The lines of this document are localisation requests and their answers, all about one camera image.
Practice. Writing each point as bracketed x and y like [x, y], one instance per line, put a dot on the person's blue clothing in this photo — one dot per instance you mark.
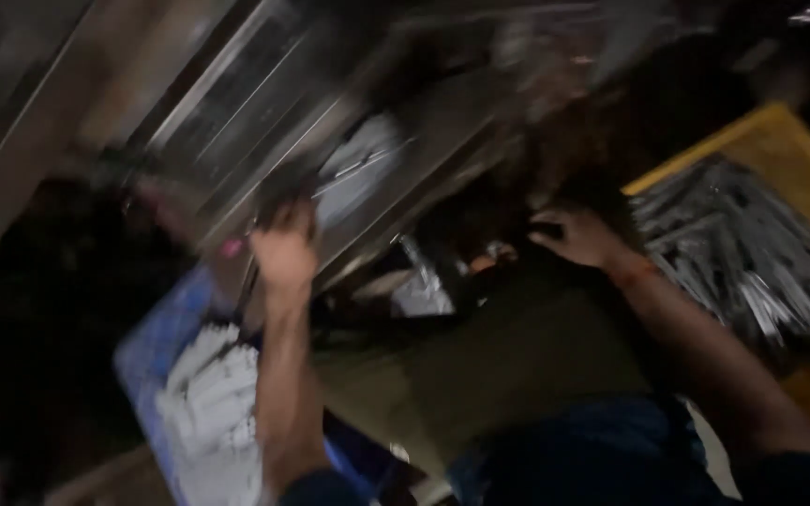
[609, 457]

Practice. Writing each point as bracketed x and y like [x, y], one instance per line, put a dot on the person's right hand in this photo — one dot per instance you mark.
[581, 235]

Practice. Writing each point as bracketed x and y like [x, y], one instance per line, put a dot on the person's left hand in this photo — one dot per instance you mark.
[284, 254]

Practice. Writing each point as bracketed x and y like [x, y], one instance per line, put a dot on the person's right fingers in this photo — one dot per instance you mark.
[552, 228]

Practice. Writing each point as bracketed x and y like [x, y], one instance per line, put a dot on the yellow crate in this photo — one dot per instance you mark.
[785, 211]

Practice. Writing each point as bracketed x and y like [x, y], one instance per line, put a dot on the pile of white pieces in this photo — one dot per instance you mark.
[212, 414]

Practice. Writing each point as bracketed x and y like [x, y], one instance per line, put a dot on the blue crate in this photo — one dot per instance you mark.
[187, 379]

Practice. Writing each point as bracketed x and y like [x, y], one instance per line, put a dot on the pile of grey metal strips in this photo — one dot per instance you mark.
[735, 246]

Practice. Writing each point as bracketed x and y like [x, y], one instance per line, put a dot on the steel machine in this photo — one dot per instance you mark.
[320, 140]

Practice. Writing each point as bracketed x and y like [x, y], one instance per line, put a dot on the person's left fingers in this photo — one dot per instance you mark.
[291, 214]

